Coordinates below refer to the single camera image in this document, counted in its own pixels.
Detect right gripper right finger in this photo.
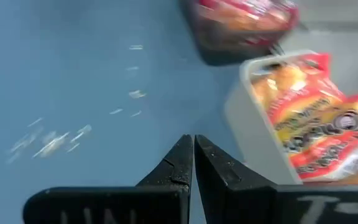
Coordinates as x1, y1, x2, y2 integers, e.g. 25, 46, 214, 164
194, 134, 358, 224

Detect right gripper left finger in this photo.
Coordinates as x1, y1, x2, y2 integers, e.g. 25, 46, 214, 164
22, 134, 195, 224

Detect orange Maruchan ramen pack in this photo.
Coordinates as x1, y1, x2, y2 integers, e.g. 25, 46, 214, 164
249, 52, 358, 184

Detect red Maruchan ramen pack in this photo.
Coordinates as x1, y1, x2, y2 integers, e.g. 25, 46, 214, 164
194, 0, 300, 41

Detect white plastic bin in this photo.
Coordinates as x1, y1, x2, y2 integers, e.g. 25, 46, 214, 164
224, 49, 358, 186

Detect noodle crumbs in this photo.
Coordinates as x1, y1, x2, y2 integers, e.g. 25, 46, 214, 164
6, 117, 93, 164

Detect blue-grey table mat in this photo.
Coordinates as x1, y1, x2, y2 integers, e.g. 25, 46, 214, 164
0, 0, 245, 224

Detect dark smoked plastic bin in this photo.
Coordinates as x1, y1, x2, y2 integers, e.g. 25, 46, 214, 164
178, 0, 301, 67

